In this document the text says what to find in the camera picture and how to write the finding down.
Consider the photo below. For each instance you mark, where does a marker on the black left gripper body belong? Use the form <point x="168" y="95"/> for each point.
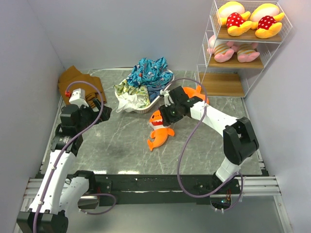
<point x="88" y="117"/>

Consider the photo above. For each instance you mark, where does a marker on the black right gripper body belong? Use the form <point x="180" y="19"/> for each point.
<point x="172" y="111"/>

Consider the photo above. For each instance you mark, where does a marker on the orange fox plush toy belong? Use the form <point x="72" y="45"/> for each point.
<point x="160" y="133"/>

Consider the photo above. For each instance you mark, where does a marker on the pink pig plush striped shirt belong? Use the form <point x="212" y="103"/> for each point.
<point x="222" y="50"/>

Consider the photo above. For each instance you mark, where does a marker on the yellow plush red dotted dress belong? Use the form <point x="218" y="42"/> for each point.
<point x="266" y="20"/>

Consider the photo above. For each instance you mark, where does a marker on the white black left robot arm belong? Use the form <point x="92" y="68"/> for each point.
<point x="50" y="210"/>

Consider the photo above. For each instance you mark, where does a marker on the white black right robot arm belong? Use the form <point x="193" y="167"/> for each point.
<point x="239" y="138"/>

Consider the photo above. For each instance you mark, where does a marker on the orange whale plush toy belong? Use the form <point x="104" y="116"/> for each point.
<point x="194" y="95"/>

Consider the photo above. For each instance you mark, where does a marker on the green white patterned cloth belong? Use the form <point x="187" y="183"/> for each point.
<point x="131" y="98"/>

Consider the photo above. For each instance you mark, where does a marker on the white plastic laundry basket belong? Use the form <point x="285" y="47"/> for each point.
<point x="157" y="96"/>

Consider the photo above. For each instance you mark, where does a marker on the blue patterned cloth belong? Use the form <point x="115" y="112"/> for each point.
<point x="151" y="73"/>

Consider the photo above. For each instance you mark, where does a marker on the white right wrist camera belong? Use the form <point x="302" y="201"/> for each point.
<point x="165" y="94"/>

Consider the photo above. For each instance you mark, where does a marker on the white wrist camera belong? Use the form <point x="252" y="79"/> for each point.
<point x="165" y="94"/>
<point x="76" y="97"/>

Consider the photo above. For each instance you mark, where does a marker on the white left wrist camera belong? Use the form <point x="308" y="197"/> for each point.
<point x="76" y="97"/>

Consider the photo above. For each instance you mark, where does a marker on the white wire wooden shelf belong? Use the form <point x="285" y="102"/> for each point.
<point x="240" y="40"/>

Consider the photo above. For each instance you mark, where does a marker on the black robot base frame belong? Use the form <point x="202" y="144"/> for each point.
<point x="160" y="189"/>

